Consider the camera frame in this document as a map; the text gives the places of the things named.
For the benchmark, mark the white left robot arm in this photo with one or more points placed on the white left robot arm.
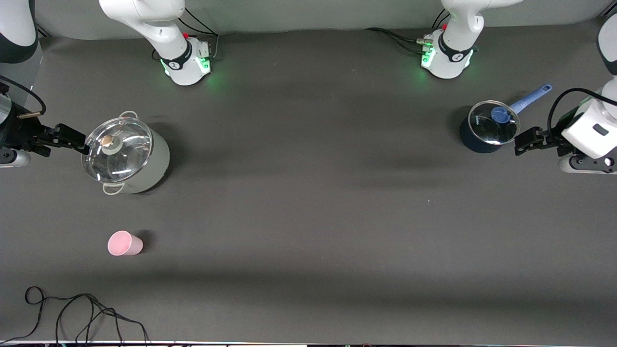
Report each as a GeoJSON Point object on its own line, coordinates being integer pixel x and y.
{"type": "Point", "coordinates": [453, 62]}

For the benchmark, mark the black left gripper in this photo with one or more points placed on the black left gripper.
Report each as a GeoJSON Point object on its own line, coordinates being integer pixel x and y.
{"type": "Point", "coordinates": [555, 140]}

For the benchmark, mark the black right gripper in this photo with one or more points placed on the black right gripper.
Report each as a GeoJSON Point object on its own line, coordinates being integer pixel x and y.
{"type": "Point", "coordinates": [20, 132]}

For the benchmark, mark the glass lid with blue knob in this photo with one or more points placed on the glass lid with blue knob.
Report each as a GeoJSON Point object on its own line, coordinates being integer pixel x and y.
{"type": "Point", "coordinates": [487, 126]}

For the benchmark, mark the pink plastic cup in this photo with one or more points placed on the pink plastic cup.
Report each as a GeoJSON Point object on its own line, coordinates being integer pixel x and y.
{"type": "Point", "coordinates": [123, 243]}

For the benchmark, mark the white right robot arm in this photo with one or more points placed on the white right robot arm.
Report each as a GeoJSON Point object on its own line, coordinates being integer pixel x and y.
{"type": "Point", "coordinates": [183, 62]}

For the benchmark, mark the glass lid with brass knob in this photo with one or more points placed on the glass lid with brass knob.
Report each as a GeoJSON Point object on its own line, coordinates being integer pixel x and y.
{"type": "Point", "coordinates": [118, 149]}

